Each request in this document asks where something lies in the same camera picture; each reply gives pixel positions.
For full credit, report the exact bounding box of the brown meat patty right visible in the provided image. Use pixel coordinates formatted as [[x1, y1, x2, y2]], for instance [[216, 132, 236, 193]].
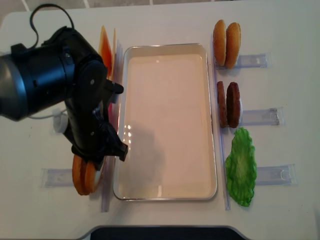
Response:
[[226, 82, 241, 128]]

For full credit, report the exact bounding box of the bread slice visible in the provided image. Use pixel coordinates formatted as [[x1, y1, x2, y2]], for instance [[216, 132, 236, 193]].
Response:
[[84, 161, 103, 194], [72, 154, 88, 196]]

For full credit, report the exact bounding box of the brown meat patty left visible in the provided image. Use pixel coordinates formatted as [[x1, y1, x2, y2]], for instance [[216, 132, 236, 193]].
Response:
[[216, 81, 228, 128]]

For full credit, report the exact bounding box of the white rectangular metal tray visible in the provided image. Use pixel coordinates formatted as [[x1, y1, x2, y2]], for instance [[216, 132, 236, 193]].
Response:
[[113, 43, 217, 201]]

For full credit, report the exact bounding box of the bun slice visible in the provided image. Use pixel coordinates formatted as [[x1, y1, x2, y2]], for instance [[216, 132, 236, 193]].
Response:
[[213, 19, 227, 66], [225, 22, 241, 69]]

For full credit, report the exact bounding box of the yellow cheese slice right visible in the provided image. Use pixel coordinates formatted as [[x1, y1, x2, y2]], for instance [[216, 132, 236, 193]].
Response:
[[110, 28, 116, 81]]

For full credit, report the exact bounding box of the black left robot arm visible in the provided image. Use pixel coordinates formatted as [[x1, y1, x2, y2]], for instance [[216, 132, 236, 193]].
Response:
[[0, 26, 128, 167]]

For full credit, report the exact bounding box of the red tomato slice right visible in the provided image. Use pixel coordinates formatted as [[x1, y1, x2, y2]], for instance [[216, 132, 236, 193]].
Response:
[[107, 103, 113, 121]]

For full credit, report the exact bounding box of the orange cheese slice left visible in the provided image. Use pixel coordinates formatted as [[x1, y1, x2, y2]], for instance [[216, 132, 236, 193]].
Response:
[[98, 25, 112, 79]]

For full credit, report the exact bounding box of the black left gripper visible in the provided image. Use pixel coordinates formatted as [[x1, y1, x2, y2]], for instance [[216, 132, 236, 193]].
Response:
[[63, 59, 128, 171]]

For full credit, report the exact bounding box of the bun slice top left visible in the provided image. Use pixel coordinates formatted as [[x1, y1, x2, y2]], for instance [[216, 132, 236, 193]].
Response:
[[213, 19, 227, 66]]

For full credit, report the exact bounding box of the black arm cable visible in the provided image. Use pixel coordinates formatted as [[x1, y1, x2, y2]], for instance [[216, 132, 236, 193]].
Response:
[[29, 3, 76, 48]]

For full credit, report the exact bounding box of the brown meat patty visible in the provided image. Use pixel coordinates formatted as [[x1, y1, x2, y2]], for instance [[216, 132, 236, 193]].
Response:
[[226, 82, 241, 128], [216, 81, 228, 128]]

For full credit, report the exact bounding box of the white camera cable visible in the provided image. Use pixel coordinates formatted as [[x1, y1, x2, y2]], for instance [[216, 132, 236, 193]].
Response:
[[27, 108, 68, 133]]

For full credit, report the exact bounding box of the green lettuce leaf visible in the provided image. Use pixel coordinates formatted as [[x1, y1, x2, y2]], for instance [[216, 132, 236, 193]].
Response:
[[225, 127, 257, 207]]

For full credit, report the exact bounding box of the bun slice top right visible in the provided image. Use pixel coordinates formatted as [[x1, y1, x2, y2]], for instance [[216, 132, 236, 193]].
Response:
[[225, 22, 241, 69]]

